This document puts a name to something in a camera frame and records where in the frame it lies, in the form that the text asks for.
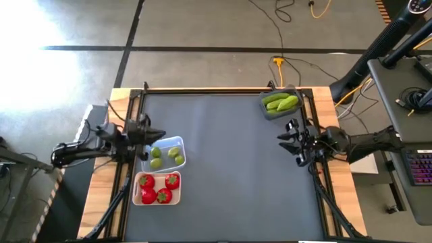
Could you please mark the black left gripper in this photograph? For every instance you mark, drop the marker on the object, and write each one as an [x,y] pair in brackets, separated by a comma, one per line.
[138,135]

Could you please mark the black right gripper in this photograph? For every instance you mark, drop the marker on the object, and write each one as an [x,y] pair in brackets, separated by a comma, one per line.
[310,145]

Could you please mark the green lime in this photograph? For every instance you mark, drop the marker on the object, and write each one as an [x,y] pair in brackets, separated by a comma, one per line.
[179,160]
[173,152]
[156,163]
[156,152]

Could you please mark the red tomato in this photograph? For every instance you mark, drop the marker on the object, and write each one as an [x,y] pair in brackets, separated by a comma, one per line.
[147,181]
[172,181]
[148,196]
[164,195]

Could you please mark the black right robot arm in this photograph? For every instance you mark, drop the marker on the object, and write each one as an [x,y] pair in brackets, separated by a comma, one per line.
[368,141]

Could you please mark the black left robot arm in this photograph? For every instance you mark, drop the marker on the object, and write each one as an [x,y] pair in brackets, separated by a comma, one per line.
[84,153]

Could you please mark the clear plastic basket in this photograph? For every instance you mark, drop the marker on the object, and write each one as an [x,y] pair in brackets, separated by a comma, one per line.
[167,143]

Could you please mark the gray translucent plastic basket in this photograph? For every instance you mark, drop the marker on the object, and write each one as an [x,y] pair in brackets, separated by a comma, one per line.
[266,114]

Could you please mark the black clamp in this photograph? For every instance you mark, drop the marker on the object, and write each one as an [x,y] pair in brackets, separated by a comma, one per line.
[145,86]
[271,85]

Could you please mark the white plastic basket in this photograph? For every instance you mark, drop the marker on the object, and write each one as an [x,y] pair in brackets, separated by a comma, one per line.
[135,189]

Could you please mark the white paper sheet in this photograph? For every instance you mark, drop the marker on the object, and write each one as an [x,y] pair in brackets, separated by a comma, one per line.
[364,165]

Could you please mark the gray desk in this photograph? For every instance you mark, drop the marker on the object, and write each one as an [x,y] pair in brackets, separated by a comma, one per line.
[388,101]

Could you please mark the black ribbed tower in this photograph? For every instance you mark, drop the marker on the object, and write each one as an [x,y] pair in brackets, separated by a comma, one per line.
[378,47]

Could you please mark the backlit keyboard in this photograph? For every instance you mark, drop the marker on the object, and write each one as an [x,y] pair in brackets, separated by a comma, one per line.
[420,167]

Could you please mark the black metal stand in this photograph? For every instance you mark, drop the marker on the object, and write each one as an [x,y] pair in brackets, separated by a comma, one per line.
[17,158]

